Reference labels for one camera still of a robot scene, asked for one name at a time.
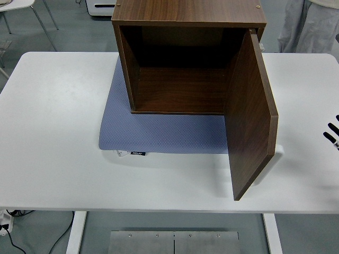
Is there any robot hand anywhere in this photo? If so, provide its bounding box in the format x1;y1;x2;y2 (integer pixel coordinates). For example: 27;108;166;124
323;115;339;151

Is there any brown wooden cabinet door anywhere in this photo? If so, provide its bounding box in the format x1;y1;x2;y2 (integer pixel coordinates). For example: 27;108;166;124
224;28;279;201

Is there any brown wooden cabinet body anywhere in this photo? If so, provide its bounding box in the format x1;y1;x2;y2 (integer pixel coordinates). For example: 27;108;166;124
111;0;267;115

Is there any person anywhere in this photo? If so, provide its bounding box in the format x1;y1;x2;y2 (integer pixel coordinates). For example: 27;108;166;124
276;0;339;53

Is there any white table leg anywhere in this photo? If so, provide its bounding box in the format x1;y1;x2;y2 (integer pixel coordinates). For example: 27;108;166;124
263;213;283;254
65;211;87;254

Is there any blue-grey textured mat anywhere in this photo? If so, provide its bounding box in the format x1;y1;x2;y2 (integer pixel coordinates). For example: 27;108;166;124
98;57;230;155

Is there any white appliance with slot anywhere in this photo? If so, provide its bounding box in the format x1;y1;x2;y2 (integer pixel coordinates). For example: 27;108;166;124
86;0;117;18

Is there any white power strip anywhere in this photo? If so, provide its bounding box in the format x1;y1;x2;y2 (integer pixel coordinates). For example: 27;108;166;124
0;210;14;236

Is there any white chair with metal legs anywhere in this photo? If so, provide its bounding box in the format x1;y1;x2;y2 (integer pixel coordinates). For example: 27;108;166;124
0;0;59;52

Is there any black power cable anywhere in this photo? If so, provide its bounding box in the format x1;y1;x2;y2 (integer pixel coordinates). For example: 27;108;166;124
49;211;75;254
1;224;27;254

